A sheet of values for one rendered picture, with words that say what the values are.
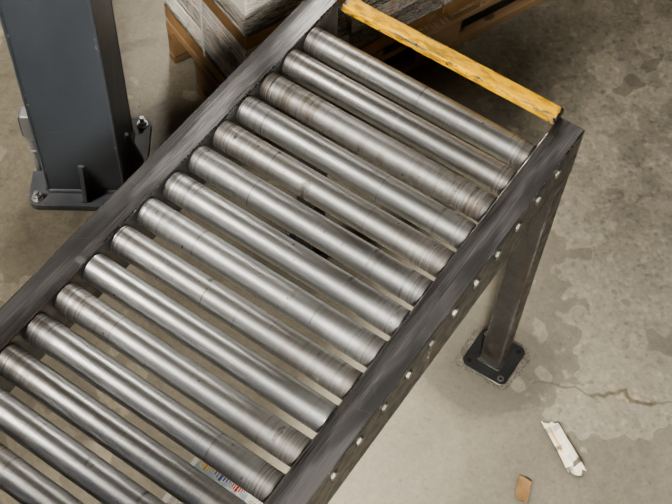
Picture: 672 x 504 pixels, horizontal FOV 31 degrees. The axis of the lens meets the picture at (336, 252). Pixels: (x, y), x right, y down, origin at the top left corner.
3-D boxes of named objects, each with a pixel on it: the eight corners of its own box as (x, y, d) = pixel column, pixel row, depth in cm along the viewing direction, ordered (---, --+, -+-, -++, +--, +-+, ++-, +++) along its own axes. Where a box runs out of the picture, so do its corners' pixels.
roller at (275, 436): (72, 289, 190) (67, 272, 186) (320, 453, 177) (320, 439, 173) (50, 311, 188) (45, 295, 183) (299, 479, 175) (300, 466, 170)
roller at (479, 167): (277, 54, 210) (274, 76, 214) (513, 185, 197) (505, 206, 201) (293, 40, 213) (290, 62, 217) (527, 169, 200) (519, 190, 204)
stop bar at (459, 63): (351, 1, 218) (351, -7, 216) (563, 114, 206) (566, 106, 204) (340, 11, 217) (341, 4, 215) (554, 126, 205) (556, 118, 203)
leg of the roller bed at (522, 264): (489, 340, 273) (544, 158, 216) (511, 354, 272) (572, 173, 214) (475, 359, 271) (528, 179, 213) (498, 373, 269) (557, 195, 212)
